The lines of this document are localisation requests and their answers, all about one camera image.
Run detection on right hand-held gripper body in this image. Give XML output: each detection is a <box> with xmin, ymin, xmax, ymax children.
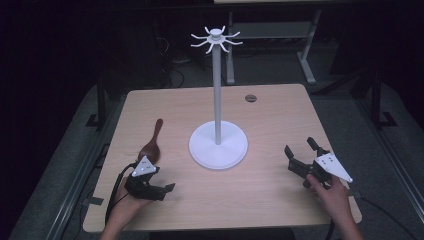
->
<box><xmin>287</xmin><ymin>150</ymin><xmax>354</xmax><ymax>190</ymax></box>

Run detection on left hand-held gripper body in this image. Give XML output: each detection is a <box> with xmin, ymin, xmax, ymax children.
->
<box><xmin>124</xmin><ymin>155</ymin><xmax>168</xmax><ymax>202</ymax></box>

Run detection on brown wooden spoon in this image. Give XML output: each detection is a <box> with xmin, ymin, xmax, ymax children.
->
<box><xmin>137</xmin><ymin>118</ymin><xmax>164</xmax><ymax>165</ymax></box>

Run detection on white hook rack stand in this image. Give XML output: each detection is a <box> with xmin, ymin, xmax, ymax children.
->
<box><xmin>188</xmin><ymin>25</ymin><xmax>249</xmax><ymax>171</ymax></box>

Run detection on person's right hand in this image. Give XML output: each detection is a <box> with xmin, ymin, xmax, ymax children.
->
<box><xmin>305</xmin><ymin>173</ymin><xmax>354</xmax><ymax>222</ymax></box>

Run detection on person's left hand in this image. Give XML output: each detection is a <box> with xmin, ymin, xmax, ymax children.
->
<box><xmin>108</xmin><ymin>176</ymin><xmax>155</xmax><ymax>222</ymax></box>

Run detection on grey tape strip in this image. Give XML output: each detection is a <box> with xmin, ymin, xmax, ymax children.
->
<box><xmin>81</xmin><ymin>196</ymin><xmax>105</xmax><ymax>207</ymax></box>

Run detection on black metal stand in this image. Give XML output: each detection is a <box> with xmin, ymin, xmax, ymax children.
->
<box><xmin>349</xmin><ymin>66</ymin><xmax>398</xmax><ymax>130</ymax></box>
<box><xmin>85</xmin><ymin>79</ymin><xmax>111</xmax><ymax>131</ymax></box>

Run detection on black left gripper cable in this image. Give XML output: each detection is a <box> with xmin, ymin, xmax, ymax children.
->
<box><xmin>104</xmin><ymin>162</ymin><xmax>138</xmax><ymax>226</ymax></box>

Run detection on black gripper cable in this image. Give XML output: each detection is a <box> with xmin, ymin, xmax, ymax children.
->
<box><xmin>353</xmin><ymin>190</ymin><xmax>418</xmax><ymax>240</ymax></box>
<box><xmin>104</xmin><ymin>162</ymin><xmax>138</xmax><ymax>226</ymax></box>

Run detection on aluminium floor rail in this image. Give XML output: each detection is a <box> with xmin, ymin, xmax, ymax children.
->
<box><xmin>43</xmin><ymin>99</ymin><xmax>125</xmax><ymax>240</ymax></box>
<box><xmin>353</xmin><ymin>98</ymin><xmax>424</xmax><ymax>221</ymax></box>

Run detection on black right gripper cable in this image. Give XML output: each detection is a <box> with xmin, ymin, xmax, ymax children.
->
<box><xmin>353</xmin><ymin>190</ymin><xmax>418</xmax><ymax>240</ymax></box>

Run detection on black floor cables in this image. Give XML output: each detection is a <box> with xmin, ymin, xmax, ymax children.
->
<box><xmin>155</xmin><ymin>36</ymin><xmax>193</xmax><ymax>89</ymax></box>

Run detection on white metal table frame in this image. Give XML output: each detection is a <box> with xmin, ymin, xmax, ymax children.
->
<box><xmin>225</xmin><ymin>9</ymin><xmax>323</xmax><ymax>86</ymax></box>

